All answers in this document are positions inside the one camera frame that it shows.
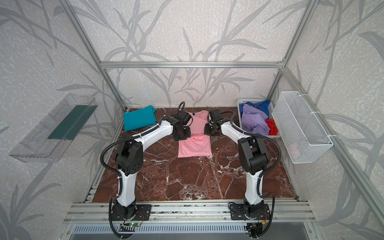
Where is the pink t-shirt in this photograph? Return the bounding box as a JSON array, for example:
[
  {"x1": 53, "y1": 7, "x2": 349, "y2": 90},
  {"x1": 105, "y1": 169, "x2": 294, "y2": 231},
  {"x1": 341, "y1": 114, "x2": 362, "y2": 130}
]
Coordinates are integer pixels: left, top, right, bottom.
[{"x1": 178, "y1": 111, "x2": 213, "y2": 158}]

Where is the purple t-shirt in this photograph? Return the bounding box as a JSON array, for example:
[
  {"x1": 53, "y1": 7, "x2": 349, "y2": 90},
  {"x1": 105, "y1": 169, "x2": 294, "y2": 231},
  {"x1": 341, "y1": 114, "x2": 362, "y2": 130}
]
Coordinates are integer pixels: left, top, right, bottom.
[{"x1": 241, "y1": 104, "x2": 270, "y2": 136}]

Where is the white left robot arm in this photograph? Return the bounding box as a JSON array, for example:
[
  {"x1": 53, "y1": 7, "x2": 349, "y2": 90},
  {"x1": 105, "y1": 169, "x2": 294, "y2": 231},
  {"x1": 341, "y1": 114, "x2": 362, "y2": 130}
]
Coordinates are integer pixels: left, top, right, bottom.
[{"x1": 111, "y1": 110, "x2": 193, "y2": 220}]

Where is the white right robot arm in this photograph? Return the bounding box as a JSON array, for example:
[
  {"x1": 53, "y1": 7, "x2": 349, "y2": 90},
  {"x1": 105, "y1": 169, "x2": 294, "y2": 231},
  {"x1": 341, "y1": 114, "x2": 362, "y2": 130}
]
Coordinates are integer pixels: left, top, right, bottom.
[{"x1": 204, "y1": 109, "x2": 271, "y2": 224}]

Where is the folded teal t-shirt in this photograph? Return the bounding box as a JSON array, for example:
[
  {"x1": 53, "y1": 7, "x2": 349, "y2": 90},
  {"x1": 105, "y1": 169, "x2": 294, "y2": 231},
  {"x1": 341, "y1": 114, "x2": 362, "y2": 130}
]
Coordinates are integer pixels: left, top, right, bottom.
[{"x1": 123, "y1": 106, "x2": 157, "y2": 131}]

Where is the blue t-shirt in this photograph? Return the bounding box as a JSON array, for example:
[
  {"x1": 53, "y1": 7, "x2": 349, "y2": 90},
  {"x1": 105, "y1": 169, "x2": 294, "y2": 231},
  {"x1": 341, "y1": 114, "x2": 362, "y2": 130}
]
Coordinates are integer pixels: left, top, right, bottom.
[{"x1": 239, "y1": 100, "x2": 271, "y2": 116}]

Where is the red t-shirt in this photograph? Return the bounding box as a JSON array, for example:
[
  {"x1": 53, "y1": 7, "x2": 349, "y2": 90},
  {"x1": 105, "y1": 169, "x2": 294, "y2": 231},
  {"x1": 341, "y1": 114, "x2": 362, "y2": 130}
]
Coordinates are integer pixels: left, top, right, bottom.
[{"x1": 265, "y1": 119, "x2": 279, "y2": 136}]

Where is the green circuit board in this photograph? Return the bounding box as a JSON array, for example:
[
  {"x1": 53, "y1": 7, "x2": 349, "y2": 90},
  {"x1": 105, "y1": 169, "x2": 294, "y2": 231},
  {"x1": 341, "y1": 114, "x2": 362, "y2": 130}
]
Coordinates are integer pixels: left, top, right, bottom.
[{"x1": 120, "y1": 222, "x2": 142, "y2": 232}]

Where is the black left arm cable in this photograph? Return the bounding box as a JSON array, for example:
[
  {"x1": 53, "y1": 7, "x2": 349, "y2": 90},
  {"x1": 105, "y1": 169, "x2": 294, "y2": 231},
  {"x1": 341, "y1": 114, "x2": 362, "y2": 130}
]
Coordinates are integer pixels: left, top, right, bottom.
[{"x1": 99, "y1": 101, "x2": 187, "y2": 239}]

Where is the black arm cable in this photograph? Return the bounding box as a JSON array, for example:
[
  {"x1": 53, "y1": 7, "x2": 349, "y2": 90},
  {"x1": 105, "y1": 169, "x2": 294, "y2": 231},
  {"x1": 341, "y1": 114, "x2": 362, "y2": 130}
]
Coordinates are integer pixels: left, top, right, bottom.
[
  {"x1": 220, "y1": 110, "x2": 282, "y2": 238},
  {"x1": 99, "y1": 101, "x2": 187, "y2": 239}
]

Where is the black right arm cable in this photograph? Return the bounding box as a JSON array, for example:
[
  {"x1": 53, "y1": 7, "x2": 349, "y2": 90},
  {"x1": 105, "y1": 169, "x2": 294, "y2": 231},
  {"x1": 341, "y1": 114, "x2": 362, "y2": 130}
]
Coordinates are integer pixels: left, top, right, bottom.
[{"x1": 220, "y1": 110, "x2": 282, "y2": 238}]

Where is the aluminium cage frame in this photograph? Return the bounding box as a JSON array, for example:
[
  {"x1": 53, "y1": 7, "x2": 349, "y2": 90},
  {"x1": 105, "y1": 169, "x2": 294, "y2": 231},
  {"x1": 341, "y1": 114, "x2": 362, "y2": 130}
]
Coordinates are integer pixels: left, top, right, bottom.
[{"x1": 58, "y1": 0, "x2": 384, "y2": 240}]

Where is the white wire mesh basket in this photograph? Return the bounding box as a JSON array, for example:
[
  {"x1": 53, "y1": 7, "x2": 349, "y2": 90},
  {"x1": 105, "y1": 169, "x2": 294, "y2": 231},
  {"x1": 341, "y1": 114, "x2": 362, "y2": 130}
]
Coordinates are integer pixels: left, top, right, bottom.
[{"x1": 272, "y1": 91, "x2": 334, "y2": 164}]

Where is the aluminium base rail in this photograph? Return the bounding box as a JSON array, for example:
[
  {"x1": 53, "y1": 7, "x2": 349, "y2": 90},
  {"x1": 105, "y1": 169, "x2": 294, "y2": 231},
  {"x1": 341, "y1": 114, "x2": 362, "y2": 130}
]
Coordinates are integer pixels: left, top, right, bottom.
[{"x1": 56, "y1": 199, "x2": 323, "y2": 240}]

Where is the clear acrylic wall shelf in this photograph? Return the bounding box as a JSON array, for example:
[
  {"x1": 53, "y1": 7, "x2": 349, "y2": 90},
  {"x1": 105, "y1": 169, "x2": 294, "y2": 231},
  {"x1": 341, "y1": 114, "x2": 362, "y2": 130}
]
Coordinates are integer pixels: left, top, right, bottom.
[{"x1": 9, "y1": 94, "x2": 98, "y2": 163}]

